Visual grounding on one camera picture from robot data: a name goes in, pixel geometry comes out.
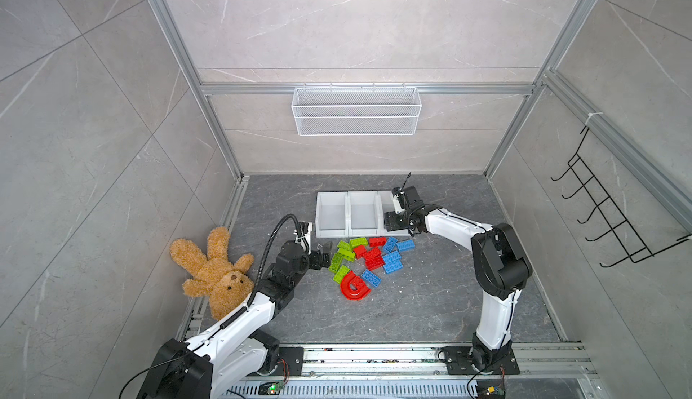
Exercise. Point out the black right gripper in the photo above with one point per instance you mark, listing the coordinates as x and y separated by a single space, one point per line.
390 221

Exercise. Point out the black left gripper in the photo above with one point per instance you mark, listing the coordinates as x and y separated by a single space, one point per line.
317 262

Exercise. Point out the blue lego brick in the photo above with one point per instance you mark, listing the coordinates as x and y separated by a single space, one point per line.
390 245
370 279
392 261
405 245

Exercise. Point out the red arch lego piece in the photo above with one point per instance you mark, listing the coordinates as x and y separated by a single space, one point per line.
354 288

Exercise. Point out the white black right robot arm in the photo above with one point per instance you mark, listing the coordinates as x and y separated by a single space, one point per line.
501 267

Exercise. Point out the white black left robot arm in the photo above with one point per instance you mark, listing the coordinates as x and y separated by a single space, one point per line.
209 364

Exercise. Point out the green lego brick upside down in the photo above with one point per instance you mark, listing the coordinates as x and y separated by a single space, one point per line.
336 262

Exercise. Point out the green lego brick small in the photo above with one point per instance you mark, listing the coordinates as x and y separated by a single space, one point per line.
341 273

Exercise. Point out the green lego brick flat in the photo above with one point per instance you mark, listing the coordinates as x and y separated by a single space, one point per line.
344 246

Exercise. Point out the white right plastic bin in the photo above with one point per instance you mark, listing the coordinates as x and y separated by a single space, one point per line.
387 206

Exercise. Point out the white plastic bin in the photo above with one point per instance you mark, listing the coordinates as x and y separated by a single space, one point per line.
330 215
387 206
365 213

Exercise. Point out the green lego brick long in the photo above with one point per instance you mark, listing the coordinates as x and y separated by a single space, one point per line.
347 255

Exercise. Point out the red lego brick long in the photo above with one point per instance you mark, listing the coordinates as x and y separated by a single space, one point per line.
377 241

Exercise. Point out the green lego brick top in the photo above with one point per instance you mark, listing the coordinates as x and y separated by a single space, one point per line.
358 242

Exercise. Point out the white left plastic bin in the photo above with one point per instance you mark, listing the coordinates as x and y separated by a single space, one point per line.
330 215

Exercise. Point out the red lego brick square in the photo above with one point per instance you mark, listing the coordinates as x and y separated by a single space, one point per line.
360 251

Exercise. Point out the white middle plastic bin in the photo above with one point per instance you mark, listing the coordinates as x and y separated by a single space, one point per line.
365 213

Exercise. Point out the red lego brick studded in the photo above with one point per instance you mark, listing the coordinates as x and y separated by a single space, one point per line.
373 259

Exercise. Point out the brown teddy bear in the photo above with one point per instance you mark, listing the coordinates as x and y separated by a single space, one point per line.
224 282

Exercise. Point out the white wire mesh basket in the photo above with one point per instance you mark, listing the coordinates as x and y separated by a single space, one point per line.
356 111

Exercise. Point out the metal base rail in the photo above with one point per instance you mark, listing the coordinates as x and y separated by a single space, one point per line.
426 370

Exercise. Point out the black wire hook rack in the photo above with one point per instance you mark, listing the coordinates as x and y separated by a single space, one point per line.
617 223

